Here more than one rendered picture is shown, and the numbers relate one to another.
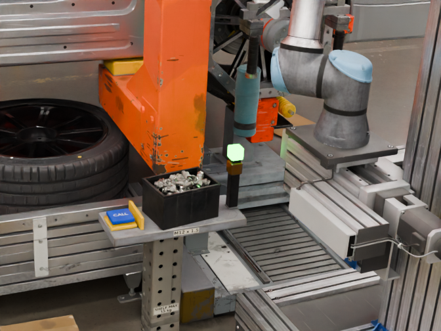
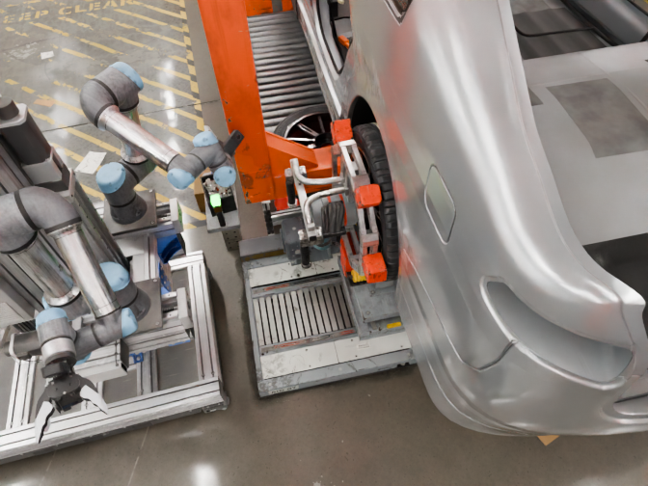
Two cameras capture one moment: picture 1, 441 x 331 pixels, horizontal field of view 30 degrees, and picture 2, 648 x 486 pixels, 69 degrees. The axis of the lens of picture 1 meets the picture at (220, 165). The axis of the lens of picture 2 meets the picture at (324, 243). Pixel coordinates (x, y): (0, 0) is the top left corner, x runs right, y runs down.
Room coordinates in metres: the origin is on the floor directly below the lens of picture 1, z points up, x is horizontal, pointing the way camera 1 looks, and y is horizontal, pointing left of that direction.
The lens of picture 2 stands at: (3.24, -1.44, 2.35)
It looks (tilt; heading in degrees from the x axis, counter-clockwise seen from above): 53 degrees down; 105
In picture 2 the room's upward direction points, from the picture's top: 3 degrees counter-clockwise
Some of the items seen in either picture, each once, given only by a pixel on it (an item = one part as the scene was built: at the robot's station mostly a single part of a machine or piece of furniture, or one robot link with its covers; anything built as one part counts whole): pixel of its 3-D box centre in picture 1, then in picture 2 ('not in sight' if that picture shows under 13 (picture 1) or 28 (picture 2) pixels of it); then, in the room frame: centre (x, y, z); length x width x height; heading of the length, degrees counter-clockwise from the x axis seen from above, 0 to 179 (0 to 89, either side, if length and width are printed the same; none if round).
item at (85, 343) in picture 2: not in sight; (77, 344); (2.39, -1.04, 1.12); 0.11 x 0.08 x 0.11; 42
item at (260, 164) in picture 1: (238, 139); (382, 270); (3.18, -0.07, 0.32); 0.40 x 0.30 x 0.28; 115
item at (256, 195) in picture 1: (235, 180); (380, 289); (3.18, -0.07, 0.13); 0.50 x 0.36 x 0.10; 115
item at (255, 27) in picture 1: (251, 24); (295, 175); (2.77, -0.07, 0.93); 0.09 x 0.05 x 0.05; 25
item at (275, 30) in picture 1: (275, 33); (336, 210); (2.96, -0.17, 0.85); 0.21 x 0.14 x 0.14; 25
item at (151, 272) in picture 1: (161, 282); (228, 221); (2.23, 0.16, 0.21); 0.10 x 0.10 x 0.42; 25
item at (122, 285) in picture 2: not in sight; (111, 283); (2.30, -0.77, 0.98); 0.13 x 0.12 x 0.14; 42
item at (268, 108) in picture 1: (254, 114); (359, 256); (3.06, -0.12, 0.48); 0.16 x 0.12 x 0.17; 25
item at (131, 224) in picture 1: (120, 221); not in sight; (2.17, 0.29, 0.46); 0.08 x 0.08 x 0.01; 25
